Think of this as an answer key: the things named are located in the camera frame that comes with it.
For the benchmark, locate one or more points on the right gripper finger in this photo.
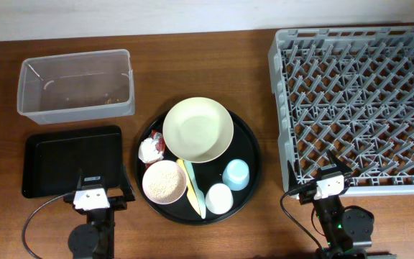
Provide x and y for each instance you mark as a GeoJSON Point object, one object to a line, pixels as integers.
{"type": "Point", "coordinates": [338, 166]}
{"type": "Point", "coordinates": [293, 169]}

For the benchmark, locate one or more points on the large cream bowl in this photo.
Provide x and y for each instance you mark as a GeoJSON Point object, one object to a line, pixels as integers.
{"type": "Point", "coordinates": [198, 129]}

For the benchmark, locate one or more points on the round black tray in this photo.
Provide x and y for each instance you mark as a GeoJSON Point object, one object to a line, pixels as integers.
{"type": "Point", "coordinates": [244, 146]}

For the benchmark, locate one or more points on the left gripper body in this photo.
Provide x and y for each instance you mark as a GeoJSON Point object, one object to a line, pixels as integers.
{"type": "Point", "coordinates": [116, 203]}

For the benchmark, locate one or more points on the grey dishwasher rack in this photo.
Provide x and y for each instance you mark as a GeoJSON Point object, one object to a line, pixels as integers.
{"type": "Point", "coordinates": [349, 90]}

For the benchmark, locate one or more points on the pink bowl with grains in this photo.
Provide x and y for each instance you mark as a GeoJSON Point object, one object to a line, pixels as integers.
{"type": "Point", "coordinates": [164, 182]}

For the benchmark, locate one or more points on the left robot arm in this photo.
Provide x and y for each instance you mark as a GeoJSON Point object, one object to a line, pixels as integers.
{"type": "Point", "coordinates": [95, 238]}

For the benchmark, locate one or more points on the light blue cup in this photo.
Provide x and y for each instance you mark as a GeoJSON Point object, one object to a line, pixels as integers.
{"type": "Point", "coordinates": [236, 175]}

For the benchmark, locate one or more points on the white cup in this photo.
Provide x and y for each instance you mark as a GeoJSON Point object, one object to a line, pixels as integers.
{"type": "Point", "coordinates": [219, 199]}

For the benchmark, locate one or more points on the light blue plastic knife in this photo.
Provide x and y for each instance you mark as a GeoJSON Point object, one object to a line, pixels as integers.
{"type": "Point", "coordinates": [199, 194]}

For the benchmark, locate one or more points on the black rectangular tray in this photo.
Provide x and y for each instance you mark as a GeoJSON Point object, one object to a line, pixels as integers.
{"type": "Point", "coordinates": [52, 160]}

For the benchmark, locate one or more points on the crumpled white red wrapper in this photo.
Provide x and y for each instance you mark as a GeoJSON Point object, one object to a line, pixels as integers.
{"type": "Point", "coordinates": [152, 149]}

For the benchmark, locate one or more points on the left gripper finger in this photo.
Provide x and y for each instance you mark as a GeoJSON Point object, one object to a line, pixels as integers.
{"type": "Point", "coordinates": [125, 185]}
{"type": "Point", "coordinates": [80, 177]}

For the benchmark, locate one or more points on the clear plastic bin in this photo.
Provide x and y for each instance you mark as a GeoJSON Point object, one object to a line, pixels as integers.
{"type": "Point", "coordinates": [76, 87]}

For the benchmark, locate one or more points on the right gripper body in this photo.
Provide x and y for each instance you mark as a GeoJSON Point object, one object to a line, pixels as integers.
{"type": "Point", "coordinates": [308, 196]}

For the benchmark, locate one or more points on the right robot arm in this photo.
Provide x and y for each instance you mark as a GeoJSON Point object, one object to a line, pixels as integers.
{"type": "Point", "coordinates": [347, 229]}

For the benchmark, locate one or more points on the yellow plastic knife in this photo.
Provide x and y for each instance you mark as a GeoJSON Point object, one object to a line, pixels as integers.
{"type": "Point", "coordinates": [191, 195]}

